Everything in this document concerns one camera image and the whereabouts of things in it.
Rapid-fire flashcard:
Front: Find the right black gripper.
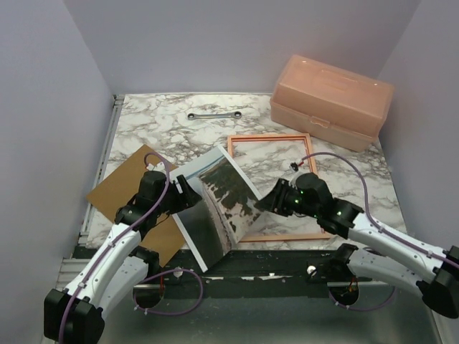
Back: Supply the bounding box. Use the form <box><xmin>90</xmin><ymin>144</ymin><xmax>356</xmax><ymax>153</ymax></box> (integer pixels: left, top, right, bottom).
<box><xmin>255</xmin><ymin>177</ymin><xmax>319</xmax><ymax>218</ymax></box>

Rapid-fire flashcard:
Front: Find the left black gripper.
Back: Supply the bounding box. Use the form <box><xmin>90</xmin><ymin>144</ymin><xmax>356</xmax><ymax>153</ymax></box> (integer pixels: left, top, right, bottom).
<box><xmin>155</xmin><ymin>175</ymin><xmax>202</xmax><ymax>215</ymax></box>

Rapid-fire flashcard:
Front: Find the landscape photo print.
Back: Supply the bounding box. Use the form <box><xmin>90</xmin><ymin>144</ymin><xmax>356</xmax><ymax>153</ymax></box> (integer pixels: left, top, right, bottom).
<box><xmin>171</xmin><ymin>145</ymin><xmax>262</xmax><ymax>272</ymax></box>

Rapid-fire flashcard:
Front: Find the red wooden picture frame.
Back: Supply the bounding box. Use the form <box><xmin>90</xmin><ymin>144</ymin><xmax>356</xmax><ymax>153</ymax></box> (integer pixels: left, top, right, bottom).
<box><xmin>227</xmin><ymin>133</ymin><xmax>332</xmax><ymax>243</ymax></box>

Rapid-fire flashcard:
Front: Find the brown cardboard backing board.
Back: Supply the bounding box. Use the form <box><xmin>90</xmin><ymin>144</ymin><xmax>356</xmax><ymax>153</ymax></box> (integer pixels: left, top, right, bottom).
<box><xmin>85</xmin><ymin>145</ymin><xmax>185</xmax><ymax>267</ymax></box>

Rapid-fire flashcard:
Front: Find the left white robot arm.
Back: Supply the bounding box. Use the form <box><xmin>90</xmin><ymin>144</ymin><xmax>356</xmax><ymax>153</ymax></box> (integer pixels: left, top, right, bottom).
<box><xmin>44</xmin><ymin>171</ymin><xmax>202</xmax><ymax>343</ymax></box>

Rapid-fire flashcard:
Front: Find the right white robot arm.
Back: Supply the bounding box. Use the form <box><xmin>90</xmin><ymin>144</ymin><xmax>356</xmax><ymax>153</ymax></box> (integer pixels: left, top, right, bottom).
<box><xmin>255</xmin><ymin>173</ymin><xmax>458</xmax><ymax>319</ymax></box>

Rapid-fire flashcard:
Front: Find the silver ratchet wrench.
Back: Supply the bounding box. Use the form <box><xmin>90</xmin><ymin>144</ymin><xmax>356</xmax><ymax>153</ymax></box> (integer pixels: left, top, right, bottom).
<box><xmin>187</xmin><ymin>111</ymin><xmax>242</xmax><ymax>120</ymax></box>

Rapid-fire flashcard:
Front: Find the pink plastic storage box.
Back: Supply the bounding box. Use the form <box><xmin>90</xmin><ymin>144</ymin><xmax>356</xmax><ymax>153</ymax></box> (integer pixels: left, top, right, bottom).
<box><xmin>270</xmin><ymin>55</ymin><xmax>394</xmax><ymax>152</ymax></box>

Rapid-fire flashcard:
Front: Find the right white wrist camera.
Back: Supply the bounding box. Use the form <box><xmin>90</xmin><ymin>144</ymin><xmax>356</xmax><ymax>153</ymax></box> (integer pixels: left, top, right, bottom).
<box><xmin>289</xmin><ymin>161</ymin><xmax>304</xmax><ymax>187</ymax></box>

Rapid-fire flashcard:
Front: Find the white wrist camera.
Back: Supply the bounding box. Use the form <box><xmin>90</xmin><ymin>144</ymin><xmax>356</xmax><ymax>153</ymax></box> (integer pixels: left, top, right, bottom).
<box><xmin>289</xmin><ymin>161</ymin><xmax>304</xmax><ymax>187</ymax></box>
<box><xmin>146</xmin><ymin>162</ymin><xmax>166</xmax><ymax>174</ymax></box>

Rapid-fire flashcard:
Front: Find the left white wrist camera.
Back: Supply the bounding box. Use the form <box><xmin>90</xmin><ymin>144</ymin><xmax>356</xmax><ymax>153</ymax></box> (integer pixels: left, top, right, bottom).
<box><xmin>146</xmin><ymin>162</ymin><xmax>166</xmax><ymax>174</ymax></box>

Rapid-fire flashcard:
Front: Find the aluminium frame rail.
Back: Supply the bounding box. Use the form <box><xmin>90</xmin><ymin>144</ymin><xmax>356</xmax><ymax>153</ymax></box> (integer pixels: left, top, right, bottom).
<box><xmin>39</xmin><ymin>95</ymin><xmax>125</xmax><ymax>344</ymax></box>

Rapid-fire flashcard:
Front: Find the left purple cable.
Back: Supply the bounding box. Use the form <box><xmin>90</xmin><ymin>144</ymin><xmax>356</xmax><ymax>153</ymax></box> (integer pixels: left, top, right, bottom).
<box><xmin>59</xmin><ymin>152</ymin><xmax>204</xmax><ymax>341</ymax></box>

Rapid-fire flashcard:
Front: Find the purple cable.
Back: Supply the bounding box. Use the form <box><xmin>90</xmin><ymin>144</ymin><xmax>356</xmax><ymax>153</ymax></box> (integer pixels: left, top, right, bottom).
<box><xmin>290</xmin><ymin>152</ymin><xmax>459</xmax><ymax>312</ymax></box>
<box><xmin>59</xmin><ymin>152</ymin><xmax>204</xmax><ymax>341</ymax></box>

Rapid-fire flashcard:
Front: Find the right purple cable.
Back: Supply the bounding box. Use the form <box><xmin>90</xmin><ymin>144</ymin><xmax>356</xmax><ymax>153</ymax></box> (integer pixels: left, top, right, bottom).
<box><xmin>290</xmin><ymin>152</ymin><xmax>459</xmax><ymax>312</ymax></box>

